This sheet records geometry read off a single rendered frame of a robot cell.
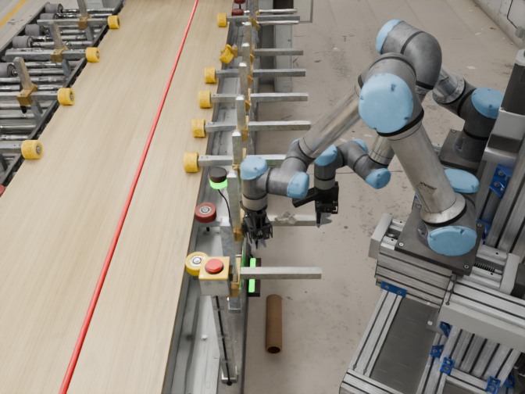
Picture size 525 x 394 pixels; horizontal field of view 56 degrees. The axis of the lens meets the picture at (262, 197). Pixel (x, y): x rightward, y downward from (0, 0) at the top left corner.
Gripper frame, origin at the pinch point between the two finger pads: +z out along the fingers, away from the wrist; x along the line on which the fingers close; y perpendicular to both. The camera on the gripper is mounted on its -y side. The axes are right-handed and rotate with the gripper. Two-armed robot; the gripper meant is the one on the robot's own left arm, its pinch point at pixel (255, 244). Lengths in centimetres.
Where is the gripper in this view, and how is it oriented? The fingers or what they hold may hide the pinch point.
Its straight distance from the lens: 162.0
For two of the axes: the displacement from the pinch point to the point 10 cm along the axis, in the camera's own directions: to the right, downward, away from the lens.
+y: 3.2, 6.1, -7.2
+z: 0.3, 7.5, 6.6
